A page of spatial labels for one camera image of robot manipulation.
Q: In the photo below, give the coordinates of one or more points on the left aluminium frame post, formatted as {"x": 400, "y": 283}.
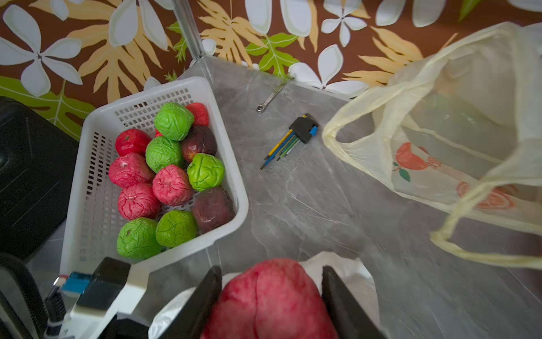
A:
{"x": 185, "y": 17}

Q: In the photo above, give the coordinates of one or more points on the yellow orange-print plastic bag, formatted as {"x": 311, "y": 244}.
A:
{"x": 459, "y": 131}

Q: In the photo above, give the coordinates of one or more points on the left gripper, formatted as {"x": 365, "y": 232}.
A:
{"x": 124, "y": 329}

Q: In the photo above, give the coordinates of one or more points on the small silver spanner on table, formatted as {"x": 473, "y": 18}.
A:
{"x": 263, "y": 106}

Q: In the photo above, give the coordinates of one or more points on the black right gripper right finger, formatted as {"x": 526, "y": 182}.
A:
{"x": 347, "y": 315}

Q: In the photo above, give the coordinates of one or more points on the white plastic bag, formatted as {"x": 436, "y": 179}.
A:
{"x": 352, "y": 272}

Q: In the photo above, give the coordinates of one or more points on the black tool case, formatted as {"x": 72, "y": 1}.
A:
{"x": 37, "y": 166}

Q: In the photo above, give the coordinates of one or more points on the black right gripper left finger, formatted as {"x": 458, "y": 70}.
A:
{"x": 192, "y": 318}

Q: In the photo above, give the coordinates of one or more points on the small black connector with wires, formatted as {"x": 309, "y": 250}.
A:
{"x": 302, "y": 130}

